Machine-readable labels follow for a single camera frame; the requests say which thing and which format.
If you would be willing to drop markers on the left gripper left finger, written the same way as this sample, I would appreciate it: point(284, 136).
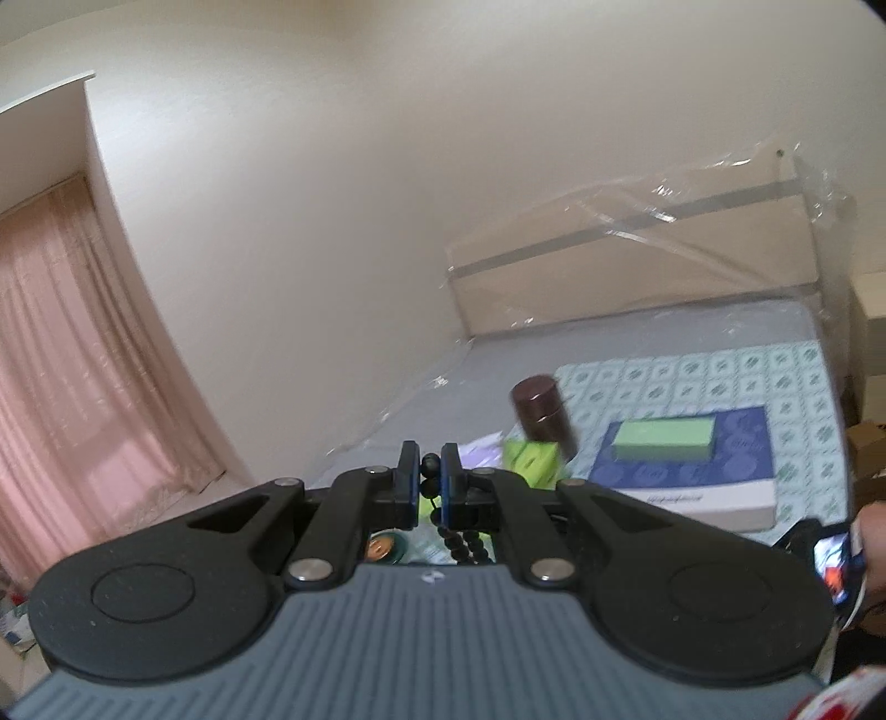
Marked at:
point(372, 498)

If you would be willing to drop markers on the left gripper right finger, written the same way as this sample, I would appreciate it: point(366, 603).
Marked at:
point(499, 503)

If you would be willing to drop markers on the person right hand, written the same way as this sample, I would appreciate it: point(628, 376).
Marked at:
point(871, 523)

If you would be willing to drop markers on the purple tissue pack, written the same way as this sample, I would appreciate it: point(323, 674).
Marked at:
point(485, 452)

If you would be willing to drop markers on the dark green glass jar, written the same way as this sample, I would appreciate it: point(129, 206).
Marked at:
point(387, 548)

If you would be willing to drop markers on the green tissue pack bundle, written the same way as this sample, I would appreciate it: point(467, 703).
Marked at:
point(540, 464)

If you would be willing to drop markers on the brown cylindrical canister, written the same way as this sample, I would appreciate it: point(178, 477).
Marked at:
point(542, 414)

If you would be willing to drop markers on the white and blue flat box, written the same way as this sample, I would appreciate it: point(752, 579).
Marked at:
point(733, 490)

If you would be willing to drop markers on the cardboard box on floor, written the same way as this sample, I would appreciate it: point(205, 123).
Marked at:
point(865, 442)

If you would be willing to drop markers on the light green long box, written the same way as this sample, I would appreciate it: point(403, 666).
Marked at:
point(682, 439)

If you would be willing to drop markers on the pink curtain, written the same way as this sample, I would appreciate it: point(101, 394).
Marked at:
point(97, 439)

